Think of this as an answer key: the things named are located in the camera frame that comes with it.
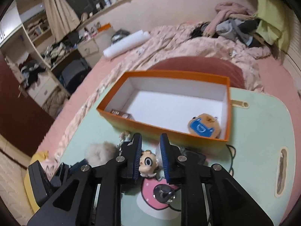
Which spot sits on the white fur pompom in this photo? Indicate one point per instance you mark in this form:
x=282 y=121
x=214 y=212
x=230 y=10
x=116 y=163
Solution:
x=98 y=154

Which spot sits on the small silver metal cup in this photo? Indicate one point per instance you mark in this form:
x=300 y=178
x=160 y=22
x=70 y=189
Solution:
x=164 y=193

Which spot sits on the orange cardboard box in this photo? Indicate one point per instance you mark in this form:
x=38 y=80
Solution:
x=163 y=101

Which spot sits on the brown card box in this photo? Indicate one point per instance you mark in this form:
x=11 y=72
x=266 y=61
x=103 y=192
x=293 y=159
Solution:
x=121 y=114

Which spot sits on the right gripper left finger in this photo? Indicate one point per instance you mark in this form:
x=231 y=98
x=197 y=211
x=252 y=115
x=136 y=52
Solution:
x=92 y=195

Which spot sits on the pile of clothes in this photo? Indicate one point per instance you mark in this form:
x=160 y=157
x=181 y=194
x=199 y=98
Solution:
x=233 y=22

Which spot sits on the bear plush with blue overalls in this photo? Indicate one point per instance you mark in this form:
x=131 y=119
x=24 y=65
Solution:
x=204 y=125

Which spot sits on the green hanging garment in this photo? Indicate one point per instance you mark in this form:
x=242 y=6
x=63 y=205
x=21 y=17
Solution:
x=274 y=23

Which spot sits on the white paper roll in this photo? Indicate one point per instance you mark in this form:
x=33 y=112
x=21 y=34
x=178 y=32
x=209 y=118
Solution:
x=128 y=43

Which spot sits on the red round cushion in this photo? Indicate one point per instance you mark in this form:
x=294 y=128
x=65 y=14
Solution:
x=204 y=65

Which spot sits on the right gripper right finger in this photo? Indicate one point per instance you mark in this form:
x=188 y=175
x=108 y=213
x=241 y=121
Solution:
x=209 y=194

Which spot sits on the pink floral blanket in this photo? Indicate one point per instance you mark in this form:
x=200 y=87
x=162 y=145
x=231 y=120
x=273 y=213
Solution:
x=165 y=42

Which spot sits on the white bedside drawer cabinet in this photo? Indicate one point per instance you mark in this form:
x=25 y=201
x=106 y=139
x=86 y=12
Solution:
x=92 y=50

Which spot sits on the small doll figure keychain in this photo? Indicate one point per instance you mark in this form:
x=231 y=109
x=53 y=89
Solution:
x=148 y=164

